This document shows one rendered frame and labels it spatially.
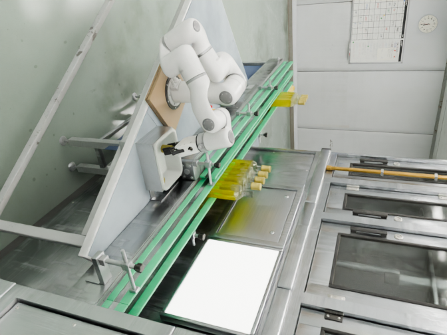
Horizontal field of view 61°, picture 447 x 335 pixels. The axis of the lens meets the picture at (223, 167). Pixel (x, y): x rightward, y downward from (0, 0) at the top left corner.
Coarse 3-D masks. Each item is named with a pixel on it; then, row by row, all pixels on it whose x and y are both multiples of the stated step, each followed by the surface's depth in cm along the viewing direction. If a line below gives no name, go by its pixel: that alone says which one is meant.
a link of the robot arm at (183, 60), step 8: (160, 40) 145; (160, 48) 143; (176, 48) 136; (184, 48) 134; (192, 48) 137; (160, 56) 141; (168, 56) 137; (176, 56) 135; (184, 56) 134; (192, 56) 135; (160, 64) 140; (168, 64) 137; (176, 64) 136; (184, 64) 135; (192, 64) 135; (200, 64) 137; (168, 72) 139; (176, 72) 140; (184, 72) 136; (192, 72) 135; (200, 72) 136; (184, 80) 139
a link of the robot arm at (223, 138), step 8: (224, 112) 140; (224, 128) 141; (208, 136) 143; (216, 136) 141; (224, 136) 139; (232, 136) 143; (208, 144) 143; (216, 144) 142; (224, 144) 140; (232, 144) 142
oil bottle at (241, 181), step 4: (224, 176) 178; (228, 176) 178; (232, 176) 177; (220, 180) 175; (224, 180) 175; (228, 180) 174; (232, 180) 174; (236, 180) 174; (240, 180) 173; (244, 180) 174; (236, 184) 172; (240, 184) 172; (244, 184) 172; (244, 188) 173
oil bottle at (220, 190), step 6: (216, 186) 172; (222, 186) 171; (228, 186) 171; (234, 186) 170; (240, 186) 170; (210, 192) 173; (216, 192) 171; (222, 192) 170; (228, 192) 169; (234, 192) 168; (240, 192) 168; (222, 198) 172; (228, 198) 171; (234, 198) 169; (240, 198) 169
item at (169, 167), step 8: (168, 136) 160; (176, 136) 160; (160, 144) 162; (160, 152) 162; (160, 160) 163; (168, 160) 166; (176, 160) 165; (160, 168) 150; (168, 168) 168; (176, 168) 167; (160, 176) 151; (168, 176) 164; (176, 176) 164; (168, 184) 158
